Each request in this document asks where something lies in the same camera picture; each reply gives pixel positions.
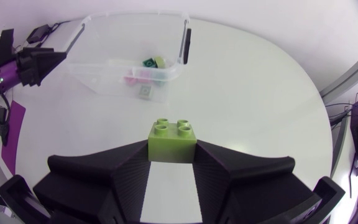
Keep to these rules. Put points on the light green toy brick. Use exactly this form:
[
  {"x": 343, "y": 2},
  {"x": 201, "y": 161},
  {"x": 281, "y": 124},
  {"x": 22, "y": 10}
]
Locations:
[{"x": 160, "y": 62}]

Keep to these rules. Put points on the grey toy brick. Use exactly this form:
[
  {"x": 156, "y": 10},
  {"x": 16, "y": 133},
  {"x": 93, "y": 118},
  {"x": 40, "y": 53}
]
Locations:
[{"x": 145, "y": 92}]

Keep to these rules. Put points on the lime green toy brick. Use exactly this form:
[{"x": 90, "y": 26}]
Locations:
[{"x": 171, "y": 146}]

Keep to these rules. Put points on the dark mat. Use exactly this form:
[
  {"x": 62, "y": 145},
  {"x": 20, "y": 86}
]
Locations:
[{"x": 13, "y": 137}]

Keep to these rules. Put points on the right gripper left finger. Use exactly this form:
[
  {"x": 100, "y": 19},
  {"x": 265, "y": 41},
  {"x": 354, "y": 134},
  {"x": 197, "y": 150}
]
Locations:
[{"x": 98, "y": 183}]

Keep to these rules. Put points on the dark green toy brick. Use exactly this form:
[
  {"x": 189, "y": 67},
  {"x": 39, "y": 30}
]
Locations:
[{"x": 149, "y": 63}]

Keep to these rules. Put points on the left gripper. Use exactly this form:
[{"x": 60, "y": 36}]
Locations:
[{"x": 26, "y": 67}]

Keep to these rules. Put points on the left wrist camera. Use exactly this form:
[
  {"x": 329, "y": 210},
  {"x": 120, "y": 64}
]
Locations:
[{"x": 4, "y": 46}]

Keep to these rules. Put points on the clear plastic container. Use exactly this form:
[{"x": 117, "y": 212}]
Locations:
[{"x": 110, "y": 77}]

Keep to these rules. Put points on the pale blue toy brick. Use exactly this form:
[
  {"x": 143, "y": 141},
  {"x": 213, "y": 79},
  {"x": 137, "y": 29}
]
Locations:
[{"x": 159, "y": 77}]

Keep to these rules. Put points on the black power brick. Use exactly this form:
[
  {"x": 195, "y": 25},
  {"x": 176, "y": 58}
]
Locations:
[{"x": 38, "y": 34}]

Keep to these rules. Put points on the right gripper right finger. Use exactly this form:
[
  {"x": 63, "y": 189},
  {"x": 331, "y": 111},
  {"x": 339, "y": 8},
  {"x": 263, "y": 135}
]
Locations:
[{"x": 247, "y": 186}]

